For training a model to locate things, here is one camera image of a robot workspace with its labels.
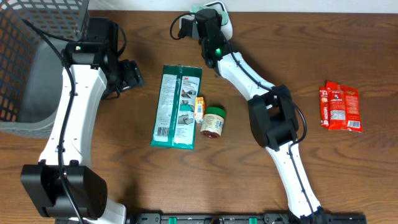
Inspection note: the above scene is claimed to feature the green white packet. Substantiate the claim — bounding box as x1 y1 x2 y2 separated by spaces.
150 65 203 150

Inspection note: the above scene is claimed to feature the small orange white carton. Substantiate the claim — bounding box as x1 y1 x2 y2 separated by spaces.
194 96 205 124

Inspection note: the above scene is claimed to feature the green lid jar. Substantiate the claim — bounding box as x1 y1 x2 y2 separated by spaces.
200 106 226 138

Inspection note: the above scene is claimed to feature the narrow red stick packet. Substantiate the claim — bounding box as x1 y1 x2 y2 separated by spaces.
319 86 330 128

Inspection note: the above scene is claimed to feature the red snack packet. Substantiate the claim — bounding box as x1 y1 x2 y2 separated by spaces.
326 81 363 133

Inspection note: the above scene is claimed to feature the light teal wipes pack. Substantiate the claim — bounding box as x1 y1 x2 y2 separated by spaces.
190 1 229 26

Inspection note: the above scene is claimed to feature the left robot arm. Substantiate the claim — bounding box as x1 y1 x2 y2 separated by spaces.
21 17 144 224

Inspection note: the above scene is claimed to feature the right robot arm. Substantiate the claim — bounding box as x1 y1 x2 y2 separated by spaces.
174 8 328 223

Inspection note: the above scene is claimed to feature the white barcode scanner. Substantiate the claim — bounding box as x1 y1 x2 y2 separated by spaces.
203 1 233 40

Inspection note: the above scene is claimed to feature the grey plastic mesh basket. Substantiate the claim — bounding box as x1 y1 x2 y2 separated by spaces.
1 0 90 139

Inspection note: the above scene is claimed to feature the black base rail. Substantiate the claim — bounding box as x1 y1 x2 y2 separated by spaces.
125 213 367 224

